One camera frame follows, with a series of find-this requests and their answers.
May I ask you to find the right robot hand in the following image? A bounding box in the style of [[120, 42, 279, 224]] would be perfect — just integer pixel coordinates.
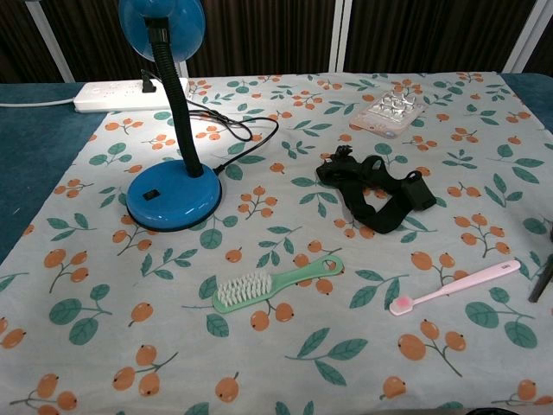
[[527, 228, 553, 303]]

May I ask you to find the blue desk lamp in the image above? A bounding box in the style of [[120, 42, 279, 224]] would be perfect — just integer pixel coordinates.
[[118, 0, 224, 231]]

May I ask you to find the pink toothbrush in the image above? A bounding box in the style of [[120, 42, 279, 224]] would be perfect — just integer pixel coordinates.
[[388, 259, 522, 316]]

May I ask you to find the clear plastic blister pack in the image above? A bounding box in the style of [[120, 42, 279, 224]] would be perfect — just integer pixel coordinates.
[[348, 89, 427, 139]]

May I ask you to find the green scrub brush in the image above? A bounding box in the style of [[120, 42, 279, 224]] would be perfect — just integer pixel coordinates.
[[211, 254, 345, 313]]

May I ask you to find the floral print tablecloth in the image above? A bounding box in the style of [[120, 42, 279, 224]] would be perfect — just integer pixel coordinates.
[[0, 71, 553, 415]]

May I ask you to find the dark pleated curtain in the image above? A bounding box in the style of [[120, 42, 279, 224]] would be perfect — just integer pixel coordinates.
[[0, 0, 553, 84]]

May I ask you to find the white power strip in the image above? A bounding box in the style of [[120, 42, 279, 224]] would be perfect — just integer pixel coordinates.
[[73, 77, 191, 113]]

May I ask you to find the white metal frame post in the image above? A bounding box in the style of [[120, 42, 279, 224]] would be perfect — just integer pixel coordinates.
[[503, 0, 553, 73], [28, 0, 75, 83], [327, 0, 353, 73]]

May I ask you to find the thin black power cord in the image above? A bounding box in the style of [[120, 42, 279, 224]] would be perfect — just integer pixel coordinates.
[[141, 71, 281, 176]]

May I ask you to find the white power strip cable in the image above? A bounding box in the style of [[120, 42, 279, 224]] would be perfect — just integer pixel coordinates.
[[0, 98, 77, 108]]

